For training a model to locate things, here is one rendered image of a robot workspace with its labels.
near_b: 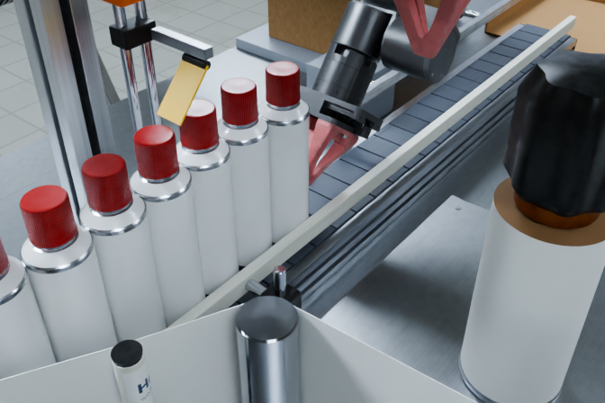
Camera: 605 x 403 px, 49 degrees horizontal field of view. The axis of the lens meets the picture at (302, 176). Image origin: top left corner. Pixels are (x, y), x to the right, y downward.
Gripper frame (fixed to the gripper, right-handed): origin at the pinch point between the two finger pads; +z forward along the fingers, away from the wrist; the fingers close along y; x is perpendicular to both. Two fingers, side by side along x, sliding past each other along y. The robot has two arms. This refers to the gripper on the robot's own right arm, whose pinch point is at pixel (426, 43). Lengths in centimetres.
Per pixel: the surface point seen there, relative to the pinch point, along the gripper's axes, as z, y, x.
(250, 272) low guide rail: 27.1, -2.0, 15.2
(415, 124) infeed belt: 31, 37, 19
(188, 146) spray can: 13.1, -4.3, 19.3
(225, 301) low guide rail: 28.1, -5.8, 15.1
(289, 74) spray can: 10.1, 7.1, 17.2
